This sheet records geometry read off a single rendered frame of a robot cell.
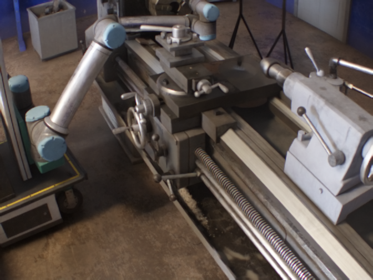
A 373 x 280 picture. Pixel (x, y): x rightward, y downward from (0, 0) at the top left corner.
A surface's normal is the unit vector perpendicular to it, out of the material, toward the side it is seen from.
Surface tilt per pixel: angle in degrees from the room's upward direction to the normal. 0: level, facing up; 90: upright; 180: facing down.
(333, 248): 36
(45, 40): 90
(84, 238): 0
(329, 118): 82
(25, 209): 90
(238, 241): 0
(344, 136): 82
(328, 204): 90
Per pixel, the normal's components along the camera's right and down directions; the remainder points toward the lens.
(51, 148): 0.49, 0.57
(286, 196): -0.54, -0.49
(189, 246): -0.01, -0.81
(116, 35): 0.60, 0.38
